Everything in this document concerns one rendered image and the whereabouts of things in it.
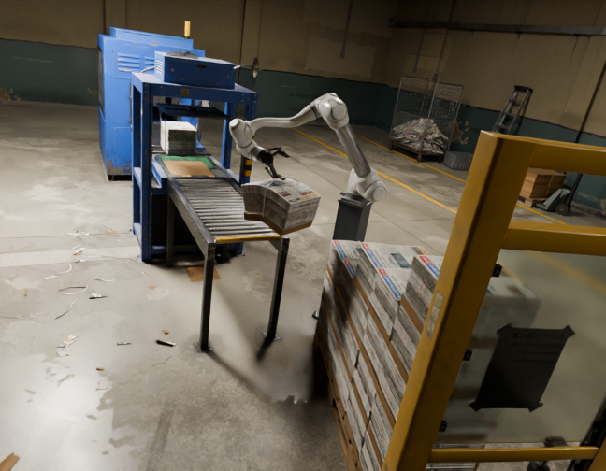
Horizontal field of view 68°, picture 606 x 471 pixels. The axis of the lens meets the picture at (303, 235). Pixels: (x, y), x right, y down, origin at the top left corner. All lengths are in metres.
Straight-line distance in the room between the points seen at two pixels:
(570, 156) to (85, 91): 10.72
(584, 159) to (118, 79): 5.53
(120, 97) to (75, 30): 5.19
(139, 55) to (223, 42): 5.75
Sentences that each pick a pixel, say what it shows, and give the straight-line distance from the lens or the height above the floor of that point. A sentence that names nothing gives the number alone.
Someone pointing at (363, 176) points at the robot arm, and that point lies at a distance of 3.00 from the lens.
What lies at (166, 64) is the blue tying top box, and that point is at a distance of 3.97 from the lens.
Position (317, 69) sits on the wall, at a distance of 12.71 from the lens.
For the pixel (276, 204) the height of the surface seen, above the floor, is 1.11.
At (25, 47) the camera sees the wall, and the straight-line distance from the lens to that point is 11.28.
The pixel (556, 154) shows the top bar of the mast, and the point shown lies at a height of 1.83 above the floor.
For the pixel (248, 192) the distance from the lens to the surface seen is 2.77.
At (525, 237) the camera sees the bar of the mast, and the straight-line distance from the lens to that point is 1.19.
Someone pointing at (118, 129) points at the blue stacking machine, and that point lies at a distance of 6.24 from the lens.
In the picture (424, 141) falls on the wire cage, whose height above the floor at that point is 0.44.
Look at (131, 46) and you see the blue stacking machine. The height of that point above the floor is 1.69.
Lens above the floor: 1.96
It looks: 22 degrees down
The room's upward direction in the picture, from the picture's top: 9 degrees clockwise
